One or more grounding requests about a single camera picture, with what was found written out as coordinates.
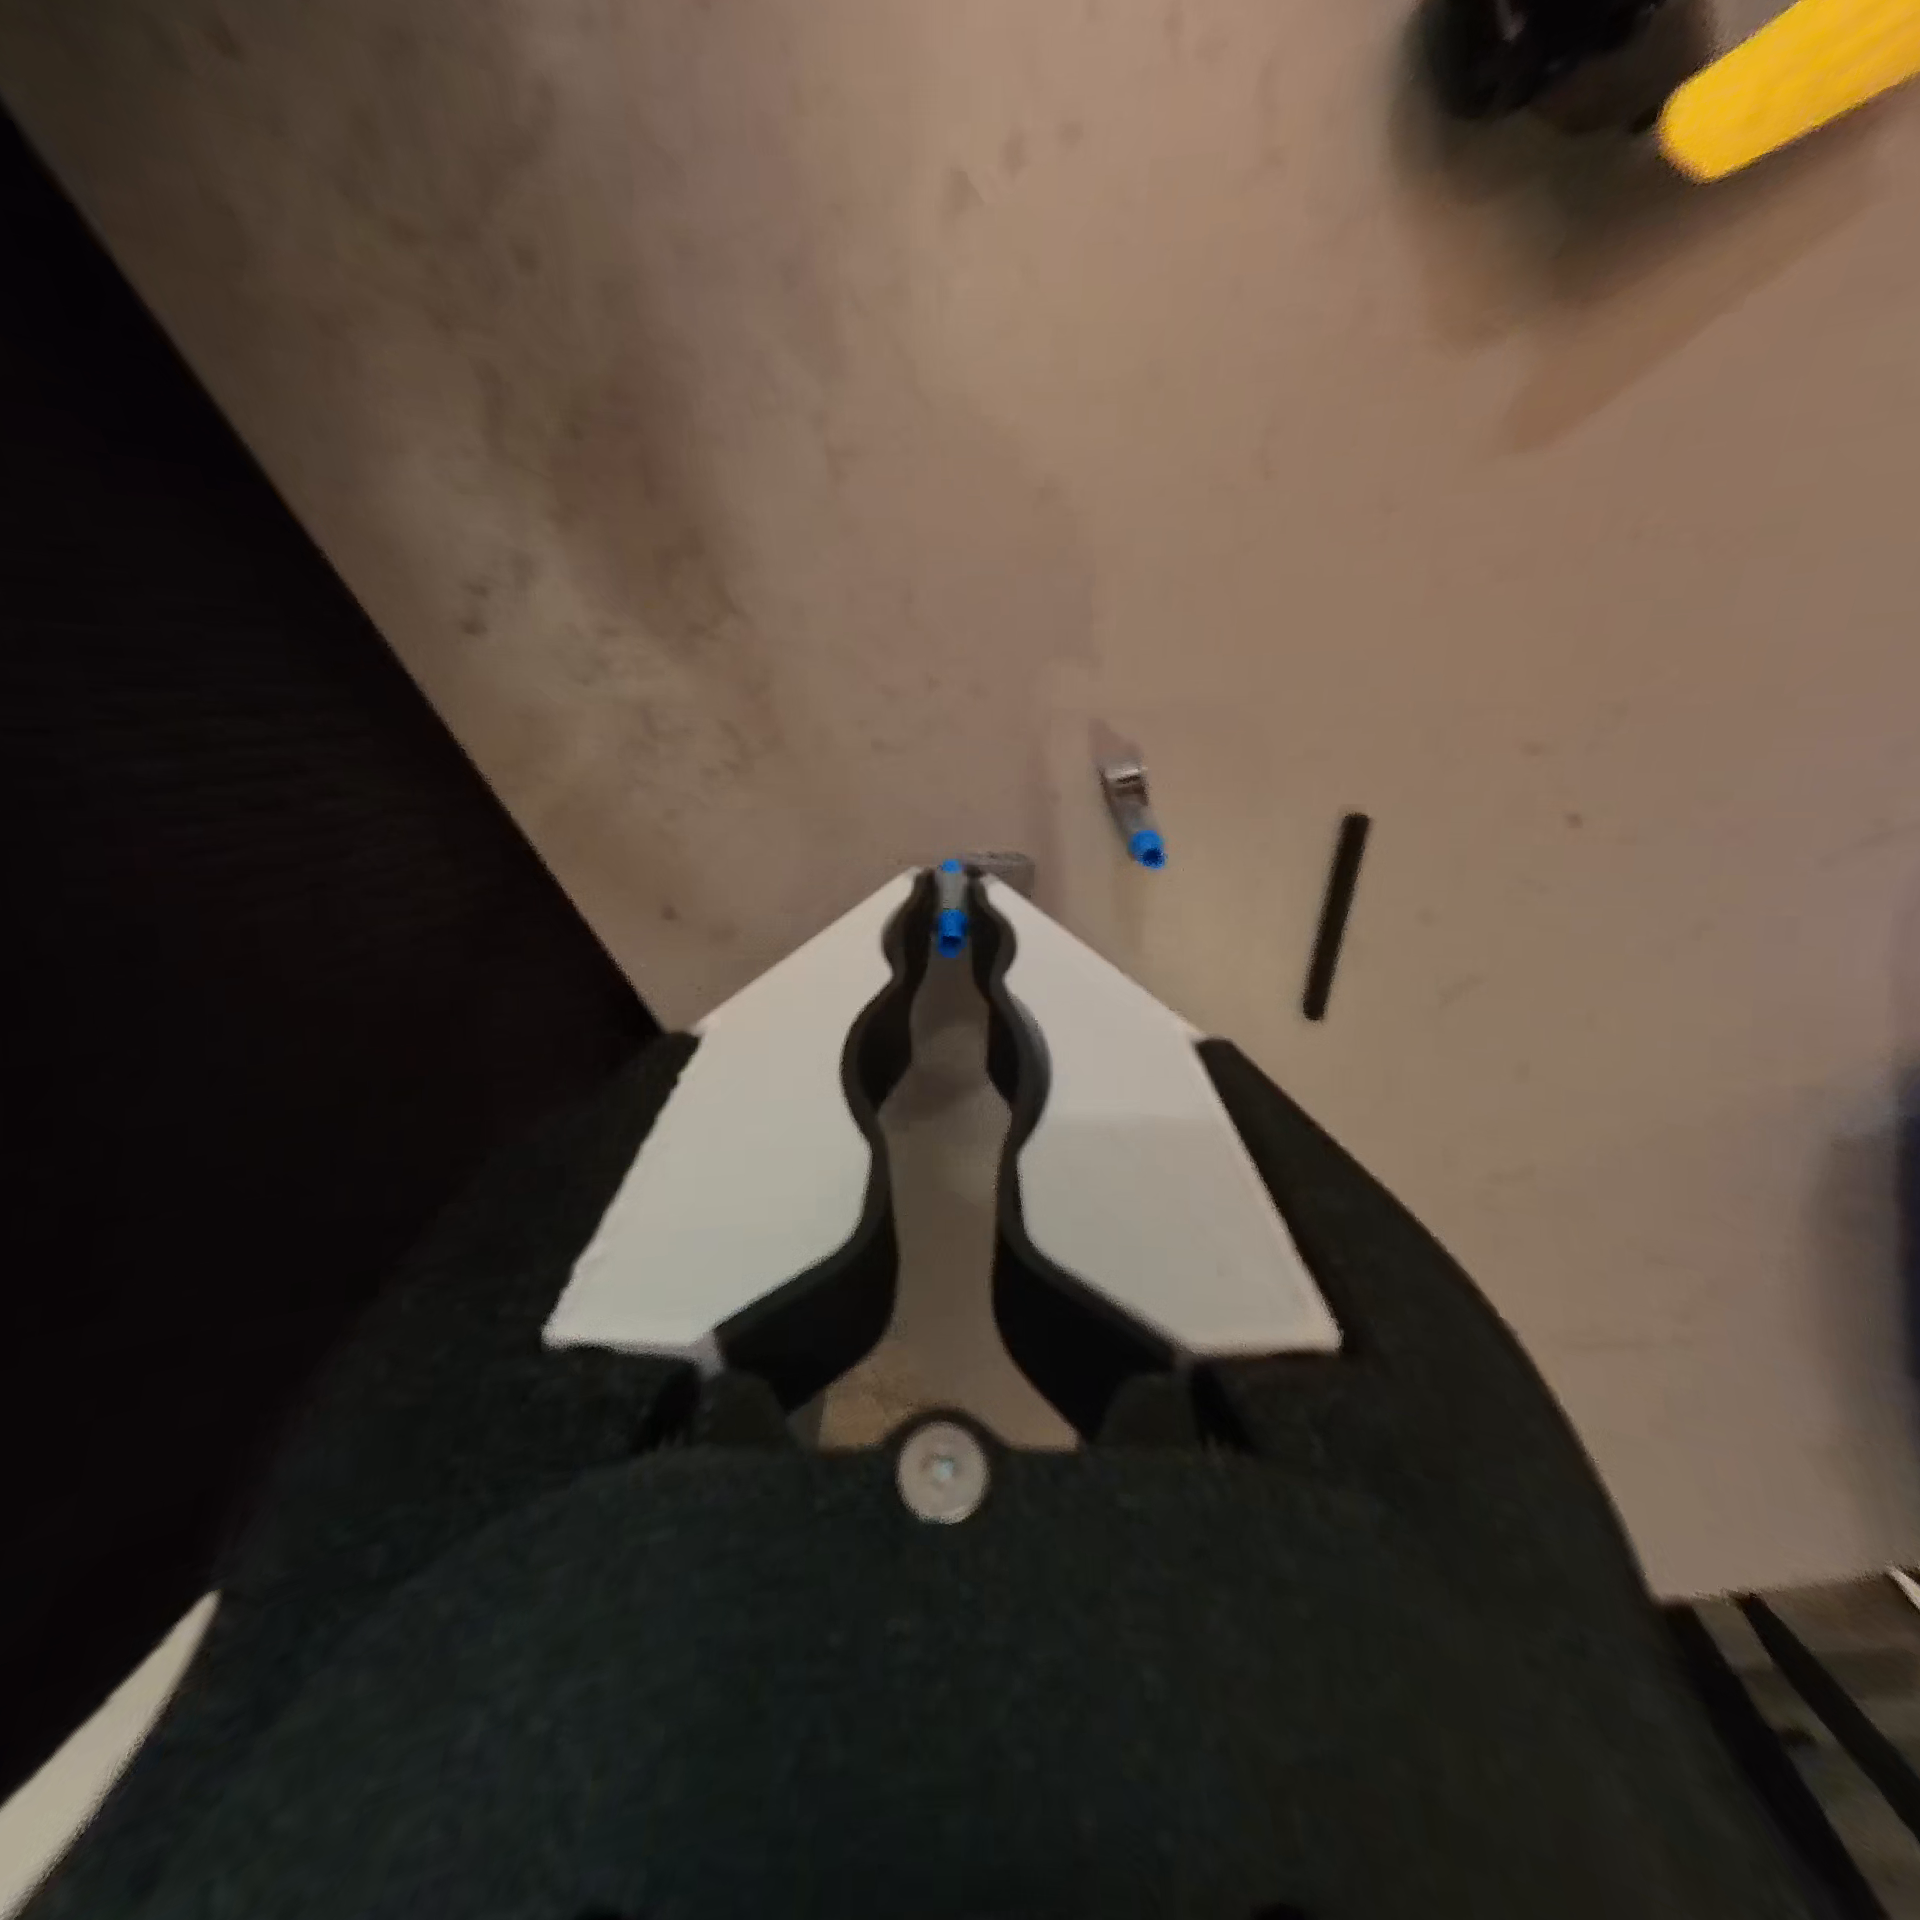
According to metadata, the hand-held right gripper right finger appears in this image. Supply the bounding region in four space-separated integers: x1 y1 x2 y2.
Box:
966 870 1345 1367

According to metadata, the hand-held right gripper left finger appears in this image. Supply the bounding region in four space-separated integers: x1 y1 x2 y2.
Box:
540 867 932 1374

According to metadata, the black toy axle rod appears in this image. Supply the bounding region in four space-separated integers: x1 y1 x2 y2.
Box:
1304 811 1371 1024

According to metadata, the person's black clothed body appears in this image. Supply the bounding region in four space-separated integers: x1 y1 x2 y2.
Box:
0 105 664 1787

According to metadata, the white flat panel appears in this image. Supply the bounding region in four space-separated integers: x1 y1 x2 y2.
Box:
0 1591 219 1877

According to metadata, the small yellow toy vehicle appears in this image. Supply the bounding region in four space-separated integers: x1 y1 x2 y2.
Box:
1425 0 1920 185

